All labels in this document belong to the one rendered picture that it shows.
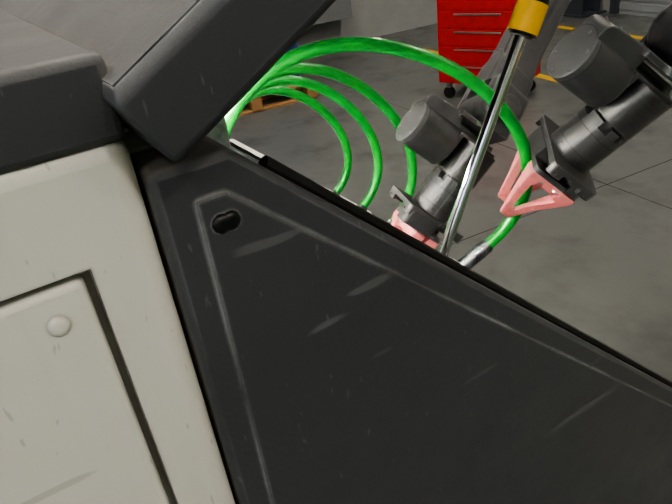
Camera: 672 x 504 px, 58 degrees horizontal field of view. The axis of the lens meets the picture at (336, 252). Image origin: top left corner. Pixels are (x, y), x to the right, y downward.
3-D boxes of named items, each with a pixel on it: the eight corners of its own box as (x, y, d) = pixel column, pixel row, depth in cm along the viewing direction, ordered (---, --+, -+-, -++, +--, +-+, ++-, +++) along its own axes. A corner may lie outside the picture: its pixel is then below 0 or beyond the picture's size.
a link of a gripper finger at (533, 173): (483, 211, 69) (548, 158, 64) (480, 174, 74) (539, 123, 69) (525, 240, 71) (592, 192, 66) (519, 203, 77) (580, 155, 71)
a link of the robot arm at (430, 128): (526, 102, 78) (482, 116, 85) (461, 49, 73) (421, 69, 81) (491, 183, 75) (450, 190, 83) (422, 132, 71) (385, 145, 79)
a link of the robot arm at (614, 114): (689, 108, 59) (668, 77, 63) (647, 72, 57) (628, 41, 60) (628, 154, 64) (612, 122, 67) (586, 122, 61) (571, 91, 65)
